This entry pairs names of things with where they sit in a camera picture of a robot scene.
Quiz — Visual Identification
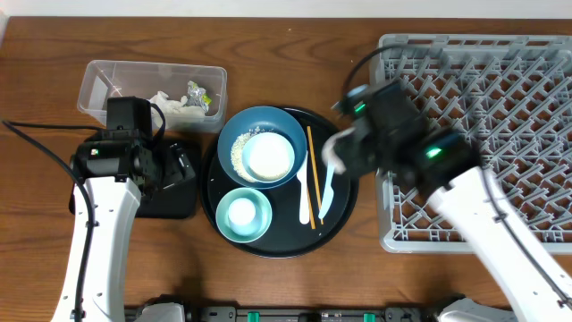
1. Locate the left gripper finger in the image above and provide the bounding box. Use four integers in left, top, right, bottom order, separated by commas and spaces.
174, 143, 196, 180
159, 142, 183, 189

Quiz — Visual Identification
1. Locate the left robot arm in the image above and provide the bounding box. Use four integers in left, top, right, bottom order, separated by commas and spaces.
53, 97, 200, 321

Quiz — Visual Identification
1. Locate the wooden chopstick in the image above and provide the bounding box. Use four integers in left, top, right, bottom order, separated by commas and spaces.
307, 125, 322, 211
307, 189, 316, 230

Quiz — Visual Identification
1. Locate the white napkin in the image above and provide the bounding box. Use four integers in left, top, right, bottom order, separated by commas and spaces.
148, 91, 208, 129

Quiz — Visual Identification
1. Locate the round black serving tray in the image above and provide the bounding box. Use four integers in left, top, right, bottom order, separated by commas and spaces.
199, 106, 358, 258

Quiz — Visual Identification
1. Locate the light blue small bowl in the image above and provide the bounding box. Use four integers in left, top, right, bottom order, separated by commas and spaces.
241, 132, 295, 182

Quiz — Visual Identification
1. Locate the dark blue bowl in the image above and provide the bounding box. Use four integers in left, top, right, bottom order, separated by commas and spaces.
217, 106, 307, 190

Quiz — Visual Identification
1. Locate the pink cup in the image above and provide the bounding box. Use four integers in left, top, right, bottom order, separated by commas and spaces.
322, 127, 358, 176

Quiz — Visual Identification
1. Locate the white plastic spoon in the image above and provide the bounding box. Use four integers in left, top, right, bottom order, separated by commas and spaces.
296, 156, 310, 225

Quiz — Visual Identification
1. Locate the light blue plastic knife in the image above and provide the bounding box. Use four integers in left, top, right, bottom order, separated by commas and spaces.
318, 162, 334, 221

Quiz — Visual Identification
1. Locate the light blue cup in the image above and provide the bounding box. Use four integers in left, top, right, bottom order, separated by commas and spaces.
228, 198, 257, 234

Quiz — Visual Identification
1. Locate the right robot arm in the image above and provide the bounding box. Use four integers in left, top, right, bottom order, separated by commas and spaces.
323, 81, 571, 321

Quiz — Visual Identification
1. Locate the grey dishwasher rack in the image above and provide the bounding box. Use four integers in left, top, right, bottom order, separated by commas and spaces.
370, 34, 571, 255

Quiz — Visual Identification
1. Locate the foil snack wrapper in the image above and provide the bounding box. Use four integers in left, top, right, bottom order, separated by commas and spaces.
185, 80, 212, 113

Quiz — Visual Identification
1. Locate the pile of white rice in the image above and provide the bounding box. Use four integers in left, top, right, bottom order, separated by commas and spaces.
231, 127, 260, 182

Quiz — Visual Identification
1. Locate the black rectangular tray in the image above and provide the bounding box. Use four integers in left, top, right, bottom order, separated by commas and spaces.
68, 135, 203, 220

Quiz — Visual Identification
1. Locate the clear plastic waste bin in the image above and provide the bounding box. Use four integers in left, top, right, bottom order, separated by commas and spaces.
77, 60, 227, 133

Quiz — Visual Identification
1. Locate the teal green bowl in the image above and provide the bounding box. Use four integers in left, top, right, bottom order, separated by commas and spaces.
215, 188, 273, 243

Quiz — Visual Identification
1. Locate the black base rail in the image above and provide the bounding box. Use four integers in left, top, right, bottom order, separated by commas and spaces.
124, 294, 492, 322

